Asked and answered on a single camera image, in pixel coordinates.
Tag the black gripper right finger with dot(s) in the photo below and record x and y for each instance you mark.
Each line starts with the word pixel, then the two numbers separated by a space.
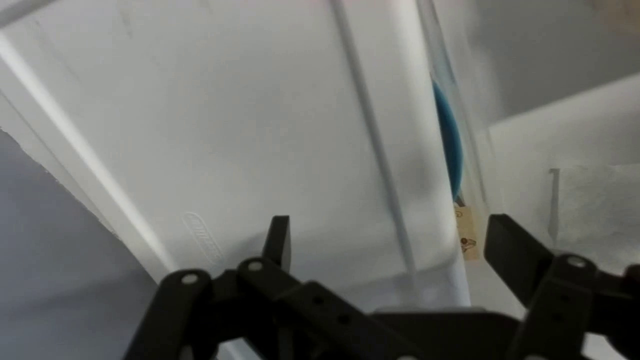
pixel 532 273

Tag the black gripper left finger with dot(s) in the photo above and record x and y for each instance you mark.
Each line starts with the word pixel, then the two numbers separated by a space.
pixel 281 313

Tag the blue bowl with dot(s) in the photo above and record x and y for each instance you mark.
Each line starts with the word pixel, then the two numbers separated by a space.
pixel 452 140

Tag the white plastic container lid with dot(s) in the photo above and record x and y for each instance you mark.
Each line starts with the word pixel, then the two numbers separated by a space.
pixel 233 133

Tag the clear plastic container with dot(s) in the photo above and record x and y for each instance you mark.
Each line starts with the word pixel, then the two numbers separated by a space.
pixel 471 133

